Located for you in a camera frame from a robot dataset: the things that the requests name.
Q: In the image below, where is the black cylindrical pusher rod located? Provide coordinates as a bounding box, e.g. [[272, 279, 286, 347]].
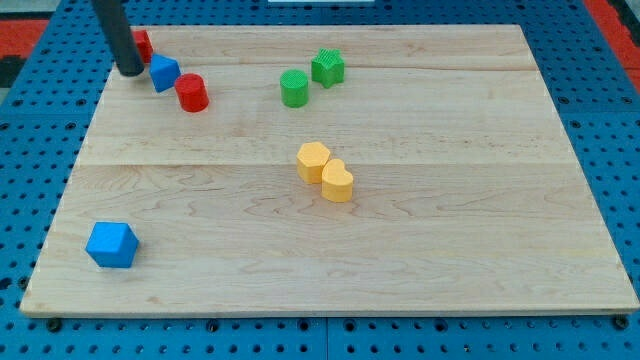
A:
[[91, 0, 144, 77]]

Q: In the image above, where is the red cylinder block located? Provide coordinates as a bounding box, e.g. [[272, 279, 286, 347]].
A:
[[174, 73, 209, 113]]

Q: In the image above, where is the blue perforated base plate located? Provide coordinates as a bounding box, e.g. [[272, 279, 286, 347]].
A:
[[1, 0, 639, 359]]

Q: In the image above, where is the wooden board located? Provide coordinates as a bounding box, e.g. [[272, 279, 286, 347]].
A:
[[20, 25, 639, 319]]

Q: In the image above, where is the green star block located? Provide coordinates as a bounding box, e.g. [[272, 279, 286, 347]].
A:
[[311, 48, 345, 88]]

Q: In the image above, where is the red block behind rod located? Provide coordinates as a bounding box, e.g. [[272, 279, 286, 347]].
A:
[[132, 29, 153, 64]]

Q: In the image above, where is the green cylinder block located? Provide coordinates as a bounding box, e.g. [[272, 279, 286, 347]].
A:
[[280, 69, 309, 108]]

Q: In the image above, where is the yellow heart block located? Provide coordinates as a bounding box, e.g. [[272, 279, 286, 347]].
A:
[[321, 159, 354, 203]]

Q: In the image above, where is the blue cube block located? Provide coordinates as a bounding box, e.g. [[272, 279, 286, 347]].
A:
[[85, 222, 139, 268]]

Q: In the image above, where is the blue triangle block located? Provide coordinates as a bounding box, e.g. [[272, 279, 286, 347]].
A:
[[149, 53, 181, 93]]

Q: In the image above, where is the yellow hexagon block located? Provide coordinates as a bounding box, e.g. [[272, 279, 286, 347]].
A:
[[296, 142, 331, 184]]

